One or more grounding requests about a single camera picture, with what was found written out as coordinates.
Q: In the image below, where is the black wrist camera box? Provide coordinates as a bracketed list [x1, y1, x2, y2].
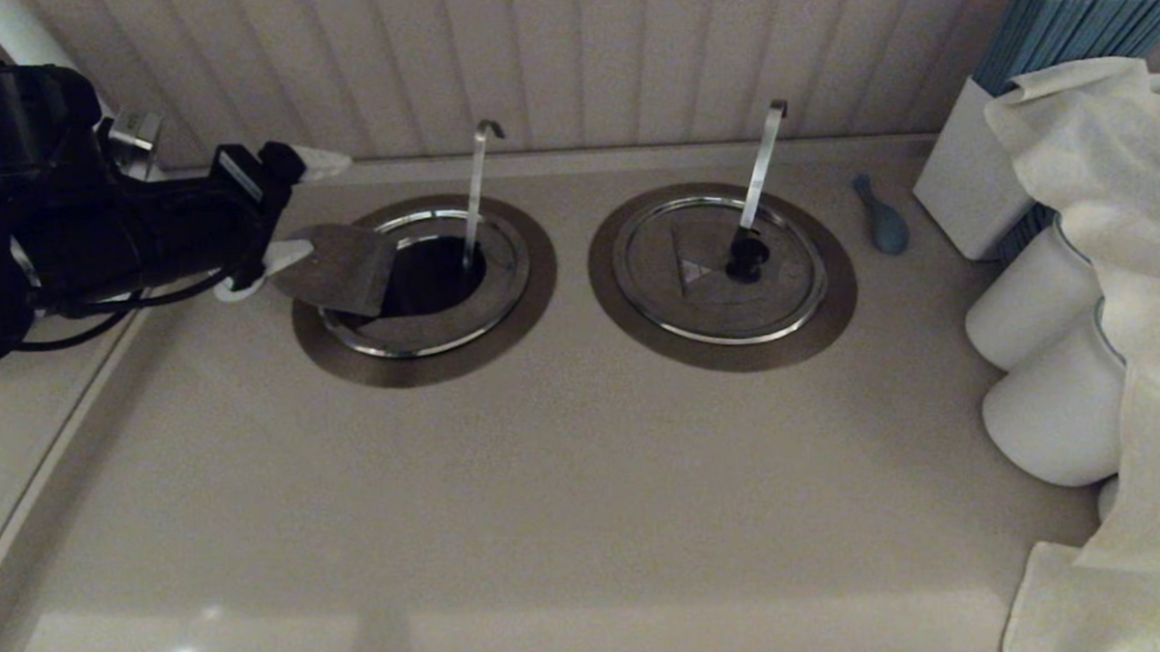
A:
[210, 141, 284, 207]

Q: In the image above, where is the hinged steel lid black knob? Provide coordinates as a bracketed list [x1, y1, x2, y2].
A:
[265, 204, 534, 364]
[610, 191, 831, 350]

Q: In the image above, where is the white rectangular holder box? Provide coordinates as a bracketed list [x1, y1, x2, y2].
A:
[910, 73, 1039, 263]

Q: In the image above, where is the small blue spoon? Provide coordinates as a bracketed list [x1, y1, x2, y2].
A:
[853, 172, 912, 258]

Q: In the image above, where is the blue straws bundle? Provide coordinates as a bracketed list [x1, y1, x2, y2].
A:
[972, 0, 1160, 99]

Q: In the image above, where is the bronze round well collar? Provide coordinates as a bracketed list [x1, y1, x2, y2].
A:
[584, 176, 861, 379]
[287, 190, 562, 392]

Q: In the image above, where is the white cotton cloth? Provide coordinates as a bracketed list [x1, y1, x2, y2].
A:
[999, 537, 1160, 652]
[982, 55, 1160, 580]

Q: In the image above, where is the steel ladle hooked handle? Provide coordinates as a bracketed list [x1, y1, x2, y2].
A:
[732, 98, 793, 232]
[455, 119, 511, 273]

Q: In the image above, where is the long white round pole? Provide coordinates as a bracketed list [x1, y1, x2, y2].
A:
[0, 0, 273, 312]

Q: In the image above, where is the white jar with blue rim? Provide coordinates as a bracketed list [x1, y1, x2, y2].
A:
[979, 299, 1132, 492]
[961, 219, 1108, 373]

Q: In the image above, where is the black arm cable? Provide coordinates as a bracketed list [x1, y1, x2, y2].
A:
[13, 265, 258, 352]

